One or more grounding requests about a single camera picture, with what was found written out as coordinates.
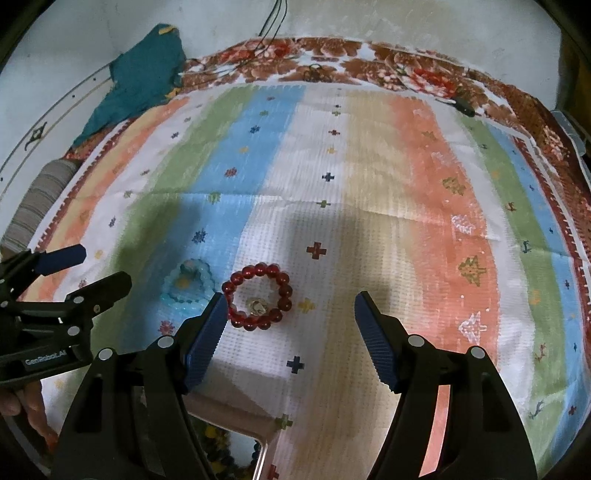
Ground striped colourful woven mat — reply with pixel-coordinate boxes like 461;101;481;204
25;83;590;479

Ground light blue bead bracelet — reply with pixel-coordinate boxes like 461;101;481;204
161;257;218;317

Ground small black device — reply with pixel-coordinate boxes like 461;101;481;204
452;95;476;118

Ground person's left hand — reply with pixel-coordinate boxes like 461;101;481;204
0;381;58;452

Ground red bead bracelet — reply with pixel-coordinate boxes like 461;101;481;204
221;261;295;332

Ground black cables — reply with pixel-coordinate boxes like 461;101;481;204
193;0;290;75

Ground yellow and black bead bracelet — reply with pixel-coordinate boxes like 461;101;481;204
193;414;263;480

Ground teal cloth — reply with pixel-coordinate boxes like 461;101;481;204
73;23;186;147

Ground striped grey pillow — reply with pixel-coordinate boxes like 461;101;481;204
1;159;79;258

